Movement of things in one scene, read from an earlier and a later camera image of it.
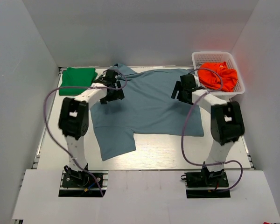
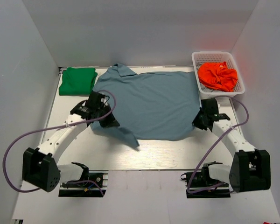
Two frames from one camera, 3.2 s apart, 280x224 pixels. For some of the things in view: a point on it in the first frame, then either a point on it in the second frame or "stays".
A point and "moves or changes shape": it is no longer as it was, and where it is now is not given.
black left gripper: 118,95 -> 111,122
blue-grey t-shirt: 148,108 moves or changes shape
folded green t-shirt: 75,80 stays
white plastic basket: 218,73 stays
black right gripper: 178,87 -> 196,122
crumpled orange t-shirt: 216,75 stays
